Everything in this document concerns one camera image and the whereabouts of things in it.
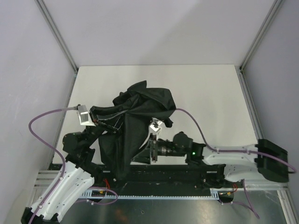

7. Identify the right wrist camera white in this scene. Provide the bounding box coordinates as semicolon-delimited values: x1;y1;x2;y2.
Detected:
139;118;163;149

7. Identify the aluminium frame post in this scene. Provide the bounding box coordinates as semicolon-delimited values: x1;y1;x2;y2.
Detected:
35;0;79;73
239;0;285;73

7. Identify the right aluminium frame post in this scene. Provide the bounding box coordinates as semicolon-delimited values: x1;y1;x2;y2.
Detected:
239;0;285;73

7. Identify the grey slotted cable duct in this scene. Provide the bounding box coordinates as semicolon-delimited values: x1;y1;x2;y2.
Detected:
78;189;233;201

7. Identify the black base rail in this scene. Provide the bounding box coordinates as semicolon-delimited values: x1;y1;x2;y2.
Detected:
49;163;243;196

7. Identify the left aluminium frame post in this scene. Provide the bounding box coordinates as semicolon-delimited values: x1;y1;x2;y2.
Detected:
35;0;79;73

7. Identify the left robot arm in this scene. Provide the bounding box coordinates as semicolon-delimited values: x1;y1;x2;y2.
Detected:
21;119;115;224

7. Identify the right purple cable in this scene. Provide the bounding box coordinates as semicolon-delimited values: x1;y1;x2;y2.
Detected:
175;108;297;175

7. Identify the black folding umbrella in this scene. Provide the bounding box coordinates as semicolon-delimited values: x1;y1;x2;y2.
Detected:
90;81;176;179

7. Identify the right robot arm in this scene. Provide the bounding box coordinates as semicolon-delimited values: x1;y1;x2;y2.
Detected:
131;132;289;183

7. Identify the purple cable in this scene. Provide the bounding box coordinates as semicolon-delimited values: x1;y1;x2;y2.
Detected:
28;106;79;224
175;108;297;175

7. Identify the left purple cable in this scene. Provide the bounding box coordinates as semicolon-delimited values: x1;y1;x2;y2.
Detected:
28;106;79;224

